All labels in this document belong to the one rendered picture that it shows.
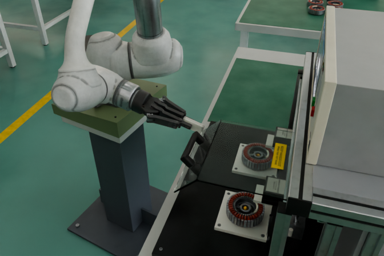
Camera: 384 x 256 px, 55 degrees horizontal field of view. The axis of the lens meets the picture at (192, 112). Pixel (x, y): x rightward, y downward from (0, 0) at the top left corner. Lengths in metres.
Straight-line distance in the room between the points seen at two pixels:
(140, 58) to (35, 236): 1.19
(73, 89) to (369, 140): 0.71
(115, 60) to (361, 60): 0.96
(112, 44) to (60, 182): 1.21
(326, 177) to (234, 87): 1.03
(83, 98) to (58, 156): 1.65
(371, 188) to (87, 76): 0.74
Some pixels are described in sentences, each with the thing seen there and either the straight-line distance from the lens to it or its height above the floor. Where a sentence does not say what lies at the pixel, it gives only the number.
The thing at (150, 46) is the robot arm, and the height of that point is 1.06.
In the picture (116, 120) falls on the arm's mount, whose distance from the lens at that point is 1.46.
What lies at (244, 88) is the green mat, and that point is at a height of 0.75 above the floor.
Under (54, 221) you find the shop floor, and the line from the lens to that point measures 2.26.
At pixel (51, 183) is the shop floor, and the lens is 2.48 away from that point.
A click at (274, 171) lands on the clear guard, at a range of 0.88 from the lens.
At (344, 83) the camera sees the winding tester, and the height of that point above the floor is 1.32.
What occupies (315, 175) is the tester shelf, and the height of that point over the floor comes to 1.11.
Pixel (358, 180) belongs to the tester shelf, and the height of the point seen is 1.11.
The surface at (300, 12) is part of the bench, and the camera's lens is 2.78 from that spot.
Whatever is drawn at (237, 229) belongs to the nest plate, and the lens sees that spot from 1.12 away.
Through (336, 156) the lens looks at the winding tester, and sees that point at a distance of 0.83.
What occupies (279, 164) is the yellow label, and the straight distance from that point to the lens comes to 0.90.
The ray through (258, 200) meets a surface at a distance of 1.06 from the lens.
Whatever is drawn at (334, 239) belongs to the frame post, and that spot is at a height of 1.01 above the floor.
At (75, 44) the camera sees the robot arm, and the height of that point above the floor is 1.24.
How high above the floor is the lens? 1.66
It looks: 35 degrees down
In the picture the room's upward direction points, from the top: straight up
